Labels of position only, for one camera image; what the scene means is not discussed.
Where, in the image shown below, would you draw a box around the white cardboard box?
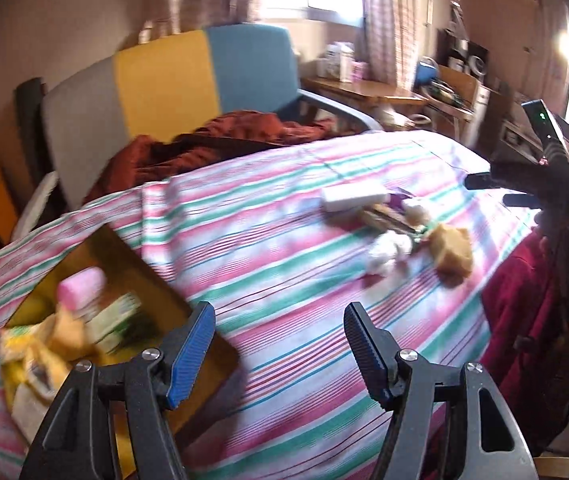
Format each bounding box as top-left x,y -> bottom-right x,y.
11,384 -> 49,444

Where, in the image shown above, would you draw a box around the white plastic bag ball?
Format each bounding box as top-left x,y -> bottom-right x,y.
401,197 -> 431,226

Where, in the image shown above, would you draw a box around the yellow sponge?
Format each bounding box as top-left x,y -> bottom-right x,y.
427,223 -> 473,278
46,308 -> 92,362

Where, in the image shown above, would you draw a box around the brown cracker pack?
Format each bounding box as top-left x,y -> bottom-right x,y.
360,204 -> 426,236

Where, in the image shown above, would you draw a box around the green yellow snack bar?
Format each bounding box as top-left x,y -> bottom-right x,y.
0,325 -> 38,364

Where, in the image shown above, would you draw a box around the gold metal tin box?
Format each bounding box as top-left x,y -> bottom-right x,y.
1,226 -> 242,479

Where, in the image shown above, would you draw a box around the white foam block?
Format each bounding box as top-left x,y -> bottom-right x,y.
321,183 -> 389,212

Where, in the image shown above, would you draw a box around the pink hair roller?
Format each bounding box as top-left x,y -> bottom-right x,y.
57,266 -> 106,312

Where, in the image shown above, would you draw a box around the green white medicine box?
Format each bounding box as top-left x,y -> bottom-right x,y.
86,292 -> 141,353

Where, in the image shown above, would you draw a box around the blue bag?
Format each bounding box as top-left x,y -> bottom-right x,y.
413,56 -> 439,89

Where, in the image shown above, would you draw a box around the wooden side table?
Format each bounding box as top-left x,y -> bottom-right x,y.
301,77 -> 427,113

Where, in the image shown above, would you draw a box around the white boxes on table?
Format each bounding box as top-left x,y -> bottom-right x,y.
316,41 -> 368,84

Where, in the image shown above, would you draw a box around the striped pink green tablecloth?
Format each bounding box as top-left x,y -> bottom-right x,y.
0,132 -> 533,479

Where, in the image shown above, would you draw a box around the rust red jacket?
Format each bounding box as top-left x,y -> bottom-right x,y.
84,110 -> 339,203

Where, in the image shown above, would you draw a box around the grey yellow blue armchair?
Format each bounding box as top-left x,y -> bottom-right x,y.
12,24 -> 380,240

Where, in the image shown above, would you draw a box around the black rolled mat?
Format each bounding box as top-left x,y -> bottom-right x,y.
13,77 -> 53,186

